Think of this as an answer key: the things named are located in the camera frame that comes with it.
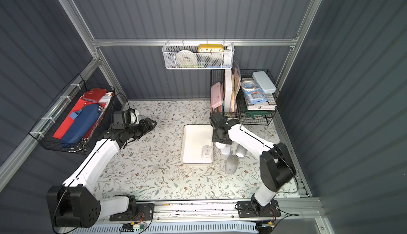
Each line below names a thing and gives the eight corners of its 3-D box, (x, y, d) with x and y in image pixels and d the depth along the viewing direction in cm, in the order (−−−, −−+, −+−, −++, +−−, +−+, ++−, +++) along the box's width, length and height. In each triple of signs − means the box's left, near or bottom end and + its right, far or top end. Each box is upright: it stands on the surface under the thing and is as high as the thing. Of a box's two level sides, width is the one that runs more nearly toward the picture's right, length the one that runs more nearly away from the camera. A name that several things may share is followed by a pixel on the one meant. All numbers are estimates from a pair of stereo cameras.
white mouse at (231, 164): (223, 172, 88) (223, 170, 85) (228, 155, 94) (228, 152, 92) (234, 175, 86) (235, 173, 84) (238, 158, 93) (239, 156, 90)
